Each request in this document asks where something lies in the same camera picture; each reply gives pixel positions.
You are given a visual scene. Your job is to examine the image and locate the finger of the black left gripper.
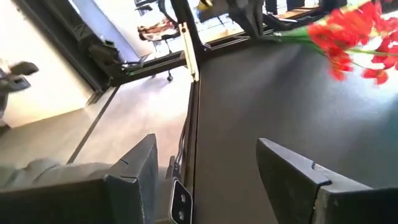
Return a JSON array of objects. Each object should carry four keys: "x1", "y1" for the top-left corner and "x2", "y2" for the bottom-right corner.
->
[
  {"x1": 247, "y1": 0, "x2": 265, "y2": 39},
  {"x1": 228, "y1": 0, "x2": 254, "y2": 35}
]

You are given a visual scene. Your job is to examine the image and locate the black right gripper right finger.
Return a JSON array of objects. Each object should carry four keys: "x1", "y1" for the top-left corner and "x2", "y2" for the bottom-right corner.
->
[{"x1": 256, "y1": 138, "x2": 398, "y2": 224}]

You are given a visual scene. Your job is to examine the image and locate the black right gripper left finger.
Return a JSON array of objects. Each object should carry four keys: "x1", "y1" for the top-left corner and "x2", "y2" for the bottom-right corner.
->
[{"x1": 0, "y1": 133, "x2": 160, "y2": 224}]

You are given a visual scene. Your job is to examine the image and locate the dense red carnation bunch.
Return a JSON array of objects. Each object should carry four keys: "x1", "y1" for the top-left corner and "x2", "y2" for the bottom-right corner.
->
[{"x1": 264, "y1": 0, "x2": 398, "y2": 85}]

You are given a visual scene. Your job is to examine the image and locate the grey fabric object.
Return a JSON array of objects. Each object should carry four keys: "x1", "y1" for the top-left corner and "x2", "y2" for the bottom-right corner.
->
[{"x1": 0, "y1": 157, "x2": 113, "y2": 191}]

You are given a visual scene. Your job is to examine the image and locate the rolling office chair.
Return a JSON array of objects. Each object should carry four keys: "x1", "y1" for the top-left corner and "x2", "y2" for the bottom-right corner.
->
[{"x1": 137, "y1": 17, "x2": 182, "y2": 83}]

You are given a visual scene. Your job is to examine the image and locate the grey desk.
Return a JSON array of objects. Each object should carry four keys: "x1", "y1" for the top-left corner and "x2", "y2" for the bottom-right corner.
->
[{"x1": 18, "y1": 0, "x2": 123, "y2": 94}]

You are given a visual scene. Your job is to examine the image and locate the silver table-level camera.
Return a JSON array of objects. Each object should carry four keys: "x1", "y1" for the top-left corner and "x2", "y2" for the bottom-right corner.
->
[{"x1": 169, "y1": 177, "x2": 194, "y2": 224}]

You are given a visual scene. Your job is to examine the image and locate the black camera cable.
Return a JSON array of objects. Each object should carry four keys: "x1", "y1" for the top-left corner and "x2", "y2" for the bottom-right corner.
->
[{"x1": 172, "y1": 123, "x2": 187, "y2": 180}]

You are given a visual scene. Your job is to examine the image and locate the black aluminium table frame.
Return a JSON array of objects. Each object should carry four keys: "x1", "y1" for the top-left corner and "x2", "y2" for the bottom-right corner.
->
[{"x1": 107, "y1": 0, "x2": 327, "y2": 195}]

